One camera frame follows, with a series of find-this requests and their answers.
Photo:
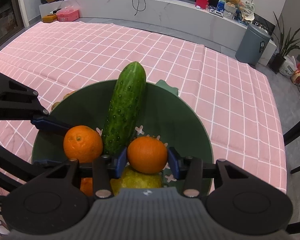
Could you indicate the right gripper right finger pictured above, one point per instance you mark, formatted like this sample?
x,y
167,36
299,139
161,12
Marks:
x,y
192,171

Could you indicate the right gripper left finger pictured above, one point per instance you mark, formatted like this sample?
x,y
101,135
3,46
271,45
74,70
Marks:
x,y
102,170

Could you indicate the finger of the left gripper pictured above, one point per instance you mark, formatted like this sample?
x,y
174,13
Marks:
x,y
47,163
49,124

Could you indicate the yellow green pear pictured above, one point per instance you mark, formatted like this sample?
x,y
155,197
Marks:
x,y
132,179

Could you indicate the orange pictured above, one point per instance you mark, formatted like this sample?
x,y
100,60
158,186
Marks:
x,y
147,155
82,143
87,186

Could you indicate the green cucumber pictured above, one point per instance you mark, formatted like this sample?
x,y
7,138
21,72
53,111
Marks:
x,y
125,106

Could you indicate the orange at bowl back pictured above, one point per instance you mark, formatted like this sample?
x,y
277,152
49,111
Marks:
x,y
87,186

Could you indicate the green fruit bowl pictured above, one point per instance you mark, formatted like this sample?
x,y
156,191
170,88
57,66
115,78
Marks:
x,y
163,114

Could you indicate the pink checkered tablecloth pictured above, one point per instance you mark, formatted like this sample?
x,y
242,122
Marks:
x,y
199,101

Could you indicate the pink storage box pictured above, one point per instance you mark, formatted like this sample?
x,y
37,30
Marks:
x,y
67,15

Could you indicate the grey trash bin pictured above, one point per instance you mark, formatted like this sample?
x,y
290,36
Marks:
x,y
252,45

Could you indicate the white tv console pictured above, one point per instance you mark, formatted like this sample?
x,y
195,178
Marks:
x,y
169,17

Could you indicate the potted plant by bin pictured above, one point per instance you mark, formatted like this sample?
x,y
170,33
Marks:
x,y
287,42

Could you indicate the red box on console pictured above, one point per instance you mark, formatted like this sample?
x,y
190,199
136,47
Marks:
x,y
203,4

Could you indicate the teddy bear toy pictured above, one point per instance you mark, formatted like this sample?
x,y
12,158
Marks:
x,y
231,5

